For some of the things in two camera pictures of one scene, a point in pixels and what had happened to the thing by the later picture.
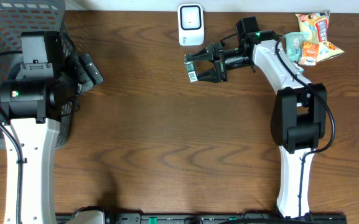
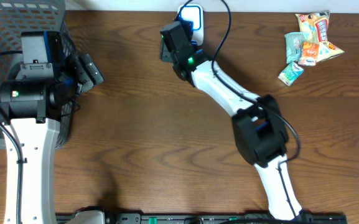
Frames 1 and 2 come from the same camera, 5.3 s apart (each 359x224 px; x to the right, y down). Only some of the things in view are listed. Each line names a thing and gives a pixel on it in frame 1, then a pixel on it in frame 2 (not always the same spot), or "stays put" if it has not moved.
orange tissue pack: x=309 y=53 stays put
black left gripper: x=84 y=73 stays put
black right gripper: x=216 y=53 -> x=162 y=53
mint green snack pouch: x=293 y=45 stays put
